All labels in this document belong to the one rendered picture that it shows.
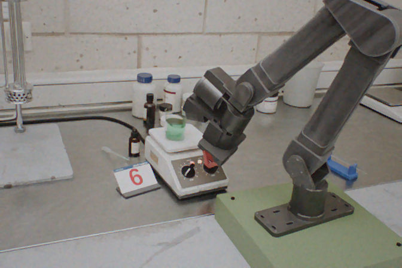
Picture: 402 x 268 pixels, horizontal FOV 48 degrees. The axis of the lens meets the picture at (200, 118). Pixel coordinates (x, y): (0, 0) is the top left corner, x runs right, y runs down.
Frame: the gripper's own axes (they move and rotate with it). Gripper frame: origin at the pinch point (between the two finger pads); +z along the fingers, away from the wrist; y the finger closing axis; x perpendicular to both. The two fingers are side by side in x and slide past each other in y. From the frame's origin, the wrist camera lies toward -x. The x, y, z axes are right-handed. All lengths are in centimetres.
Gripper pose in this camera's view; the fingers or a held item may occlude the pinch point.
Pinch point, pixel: (209, 163)
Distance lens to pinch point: 103.6
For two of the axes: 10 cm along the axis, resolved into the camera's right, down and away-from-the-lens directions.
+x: 7.6, 6.1, -2.1
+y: -5.7, 4.9, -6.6
